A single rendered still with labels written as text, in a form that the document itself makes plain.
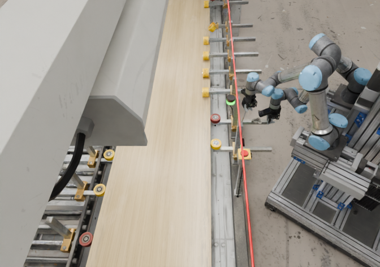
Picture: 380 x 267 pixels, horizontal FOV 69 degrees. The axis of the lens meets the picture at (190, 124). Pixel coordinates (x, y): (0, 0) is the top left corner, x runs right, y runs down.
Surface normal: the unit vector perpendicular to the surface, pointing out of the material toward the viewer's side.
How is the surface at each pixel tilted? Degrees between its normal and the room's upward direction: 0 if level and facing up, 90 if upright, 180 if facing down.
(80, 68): 90
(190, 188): 0
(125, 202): 0
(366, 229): 0
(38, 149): 90
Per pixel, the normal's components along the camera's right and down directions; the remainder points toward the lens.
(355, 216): -0.06, -0.63
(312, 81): -0.77, 0.44
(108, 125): -0.04, 0.77
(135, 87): 0.84, -0.31
